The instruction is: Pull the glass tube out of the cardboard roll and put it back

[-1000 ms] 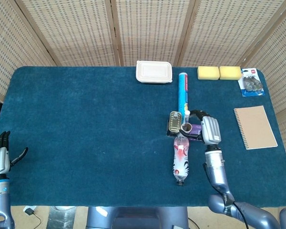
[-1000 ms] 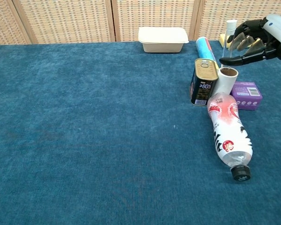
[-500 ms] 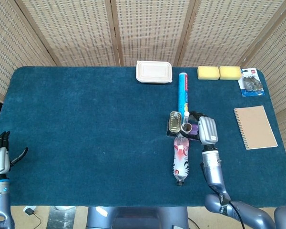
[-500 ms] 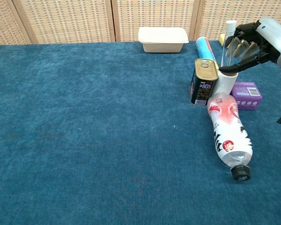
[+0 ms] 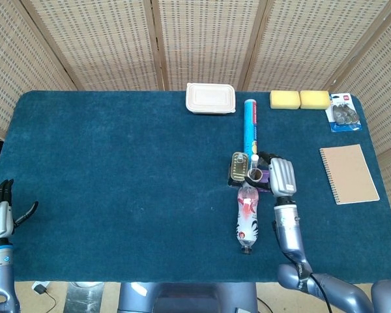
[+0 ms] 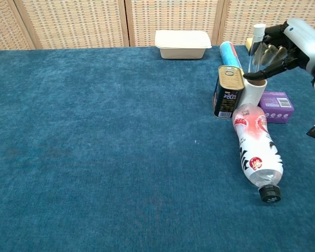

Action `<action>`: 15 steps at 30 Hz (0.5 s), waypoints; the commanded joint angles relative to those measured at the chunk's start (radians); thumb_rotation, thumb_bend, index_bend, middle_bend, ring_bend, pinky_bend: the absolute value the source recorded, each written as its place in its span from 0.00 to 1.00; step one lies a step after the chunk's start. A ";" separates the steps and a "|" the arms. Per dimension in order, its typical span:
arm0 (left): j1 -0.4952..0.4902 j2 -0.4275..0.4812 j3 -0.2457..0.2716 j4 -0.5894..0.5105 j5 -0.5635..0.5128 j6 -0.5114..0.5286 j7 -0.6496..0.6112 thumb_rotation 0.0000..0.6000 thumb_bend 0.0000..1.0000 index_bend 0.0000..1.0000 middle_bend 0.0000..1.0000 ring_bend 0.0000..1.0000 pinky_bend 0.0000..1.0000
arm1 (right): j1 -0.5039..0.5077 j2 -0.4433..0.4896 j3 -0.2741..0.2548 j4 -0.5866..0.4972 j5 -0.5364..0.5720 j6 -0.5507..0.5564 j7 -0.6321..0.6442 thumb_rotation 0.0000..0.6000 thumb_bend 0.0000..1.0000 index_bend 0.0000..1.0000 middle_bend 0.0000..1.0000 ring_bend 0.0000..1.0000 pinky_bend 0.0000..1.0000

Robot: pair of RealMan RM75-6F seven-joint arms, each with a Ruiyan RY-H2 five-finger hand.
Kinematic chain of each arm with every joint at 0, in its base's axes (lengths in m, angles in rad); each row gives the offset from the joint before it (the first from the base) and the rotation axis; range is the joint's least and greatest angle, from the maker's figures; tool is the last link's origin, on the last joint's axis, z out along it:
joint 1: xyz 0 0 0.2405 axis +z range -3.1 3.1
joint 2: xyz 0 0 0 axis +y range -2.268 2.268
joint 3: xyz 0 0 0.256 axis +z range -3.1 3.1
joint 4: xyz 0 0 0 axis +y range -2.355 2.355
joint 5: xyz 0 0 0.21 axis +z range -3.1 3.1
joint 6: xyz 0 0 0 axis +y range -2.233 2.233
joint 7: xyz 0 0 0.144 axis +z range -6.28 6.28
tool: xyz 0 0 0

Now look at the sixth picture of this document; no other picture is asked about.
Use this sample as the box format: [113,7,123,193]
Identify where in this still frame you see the woven rattan folding screen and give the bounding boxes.
[0,0,315,50]

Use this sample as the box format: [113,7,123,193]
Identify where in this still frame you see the beige lidded food container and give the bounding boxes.
[154,29,213,60]

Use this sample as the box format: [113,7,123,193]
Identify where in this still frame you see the clear glass test tube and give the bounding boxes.
[247,23,267,76]

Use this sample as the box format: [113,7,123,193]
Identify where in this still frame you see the blue velvet tablecloth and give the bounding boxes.
[0,45,315,252]

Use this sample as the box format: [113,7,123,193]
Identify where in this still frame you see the black and gold tin can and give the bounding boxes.
[213,65,246,120]

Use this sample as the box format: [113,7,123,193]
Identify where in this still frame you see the blue cylindrical canister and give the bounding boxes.
[219,41,245,77]

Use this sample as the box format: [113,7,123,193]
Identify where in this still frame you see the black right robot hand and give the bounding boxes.
[243,18,315,81]

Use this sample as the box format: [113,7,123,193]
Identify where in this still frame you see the white paper roll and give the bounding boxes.
[239,77,268,108]

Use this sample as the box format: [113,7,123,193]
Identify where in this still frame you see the purple cardboard box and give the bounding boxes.
[257,90,295,124]

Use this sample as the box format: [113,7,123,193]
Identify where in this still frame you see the plastic bottle with white label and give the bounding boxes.
[232,103,284,204]

